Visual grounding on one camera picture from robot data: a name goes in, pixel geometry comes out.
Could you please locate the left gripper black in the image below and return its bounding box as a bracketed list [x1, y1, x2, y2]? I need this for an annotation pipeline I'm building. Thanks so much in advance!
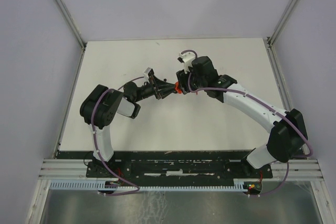
[134, 74, 177, 102]

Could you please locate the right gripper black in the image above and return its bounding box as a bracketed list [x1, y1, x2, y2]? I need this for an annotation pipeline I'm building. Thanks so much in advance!
[175, 66, 206, 95]

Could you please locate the orange charging case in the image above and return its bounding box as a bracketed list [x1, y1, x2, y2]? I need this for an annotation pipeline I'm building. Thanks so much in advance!
[174, 82, 183, 94]

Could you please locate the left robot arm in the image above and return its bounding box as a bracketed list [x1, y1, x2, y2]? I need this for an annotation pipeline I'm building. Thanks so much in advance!
[80, 74, 182, 177]

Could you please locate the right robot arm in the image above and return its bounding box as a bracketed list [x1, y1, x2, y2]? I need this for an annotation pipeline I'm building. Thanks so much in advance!
[176, 50, 308, 177]

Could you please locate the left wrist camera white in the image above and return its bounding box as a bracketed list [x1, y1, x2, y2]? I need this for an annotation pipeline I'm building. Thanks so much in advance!
[143, 67, 154, 81]

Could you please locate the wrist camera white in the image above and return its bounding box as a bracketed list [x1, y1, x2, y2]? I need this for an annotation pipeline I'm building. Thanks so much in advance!
[143, 67, 154, 81]
[178, 49, 198, 73]

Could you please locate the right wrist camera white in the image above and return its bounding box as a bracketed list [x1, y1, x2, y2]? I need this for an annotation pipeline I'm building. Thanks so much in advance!
[178, 49, 198, 73]

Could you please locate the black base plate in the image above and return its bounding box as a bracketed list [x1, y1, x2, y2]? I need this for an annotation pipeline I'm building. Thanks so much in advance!
[86, 151, 272, 187]

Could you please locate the white slotted cable duct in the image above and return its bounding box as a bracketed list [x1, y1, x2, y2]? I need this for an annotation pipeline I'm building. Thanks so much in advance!
[49, 179, 250, 191]

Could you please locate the aluminium front rail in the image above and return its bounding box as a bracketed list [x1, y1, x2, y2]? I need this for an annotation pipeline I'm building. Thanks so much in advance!
[38, 159, 324, 182]

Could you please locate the left aluminium frame post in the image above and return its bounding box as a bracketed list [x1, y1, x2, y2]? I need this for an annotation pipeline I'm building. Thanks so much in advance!
[39, 0, 87, 49]

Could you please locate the aluminium frame post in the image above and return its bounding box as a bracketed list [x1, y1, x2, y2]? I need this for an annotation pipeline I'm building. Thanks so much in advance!
[267, 0, 300, 47]
[39, 0, 87, 49]

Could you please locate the right aluminium frame post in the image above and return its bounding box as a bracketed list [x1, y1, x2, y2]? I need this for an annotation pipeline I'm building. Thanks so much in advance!
[267, 0, 300, 47]

